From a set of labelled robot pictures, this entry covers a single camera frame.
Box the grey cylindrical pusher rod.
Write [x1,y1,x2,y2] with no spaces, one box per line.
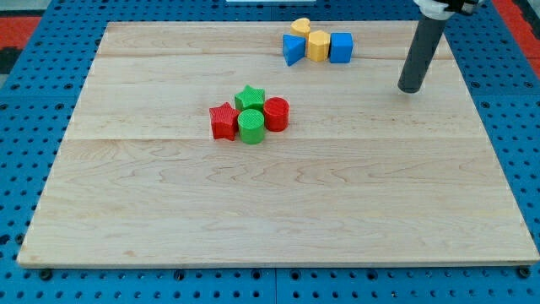
[397,15,447,94]

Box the red cylinder block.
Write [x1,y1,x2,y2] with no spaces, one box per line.
[263,97,289,132]

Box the wooden board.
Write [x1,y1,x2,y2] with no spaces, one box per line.
[18,21,539,269]

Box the red star block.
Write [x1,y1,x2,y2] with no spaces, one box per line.
[209,102,240,141]

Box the yellow heart block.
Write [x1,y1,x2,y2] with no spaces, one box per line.
[290,18,311,39]

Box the blue cube block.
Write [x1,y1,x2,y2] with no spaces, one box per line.
[329,32,354,63]

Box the green star block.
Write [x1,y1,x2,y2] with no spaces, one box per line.
[235,85,266,111]

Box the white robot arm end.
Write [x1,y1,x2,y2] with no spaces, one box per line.
[413,0,484,21]

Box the yellow hexagon block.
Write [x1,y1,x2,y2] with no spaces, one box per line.
[306,30,331,62]

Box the blue triangle block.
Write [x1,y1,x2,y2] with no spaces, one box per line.
[282,34,306,66]

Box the green cylinder block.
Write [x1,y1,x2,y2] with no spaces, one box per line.
[237,109,265,144]

